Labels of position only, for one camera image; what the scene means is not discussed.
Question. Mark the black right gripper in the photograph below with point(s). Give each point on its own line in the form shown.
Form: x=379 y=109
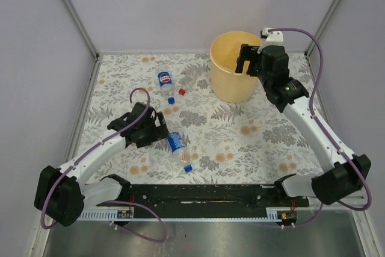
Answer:
x=246 y=53

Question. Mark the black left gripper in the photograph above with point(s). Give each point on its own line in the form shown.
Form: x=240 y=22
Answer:
x=159 y=133

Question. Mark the clear bottle red cap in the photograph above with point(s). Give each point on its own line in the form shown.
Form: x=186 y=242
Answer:
x=193 y=76

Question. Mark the blue label bottle blue cap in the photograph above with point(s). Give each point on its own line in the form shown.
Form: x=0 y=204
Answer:
x=180 y=151

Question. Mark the Pepsi label plastic bottle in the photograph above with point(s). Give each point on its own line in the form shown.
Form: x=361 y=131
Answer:
x=166 y=84

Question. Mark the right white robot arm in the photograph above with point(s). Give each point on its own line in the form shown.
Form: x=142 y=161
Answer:
x=343 y=172

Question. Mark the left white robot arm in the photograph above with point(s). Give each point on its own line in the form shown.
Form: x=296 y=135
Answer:
x=63 y=193

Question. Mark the yellow plastic bin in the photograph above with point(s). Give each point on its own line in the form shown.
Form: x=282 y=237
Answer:
x=226 y=84

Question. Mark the floral patterned table mat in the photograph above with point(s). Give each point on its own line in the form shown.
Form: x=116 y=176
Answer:
x=244 y=143

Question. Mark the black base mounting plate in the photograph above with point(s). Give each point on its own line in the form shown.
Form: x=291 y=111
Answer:
x=209 y=196

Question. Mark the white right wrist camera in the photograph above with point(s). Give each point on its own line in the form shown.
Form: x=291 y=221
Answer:
x=271 y=37

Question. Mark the right aluminium frame post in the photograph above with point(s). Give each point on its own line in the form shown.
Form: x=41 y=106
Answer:
x=326 y=19

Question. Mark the aluminium frame post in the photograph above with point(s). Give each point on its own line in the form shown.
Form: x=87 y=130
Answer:
x=326 y=19
x=70 y=8

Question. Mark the white slotted cable duct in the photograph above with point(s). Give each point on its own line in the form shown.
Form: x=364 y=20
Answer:
x=261 y=215

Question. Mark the left aluminium frame post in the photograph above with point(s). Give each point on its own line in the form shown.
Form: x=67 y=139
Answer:
x=70 y=8

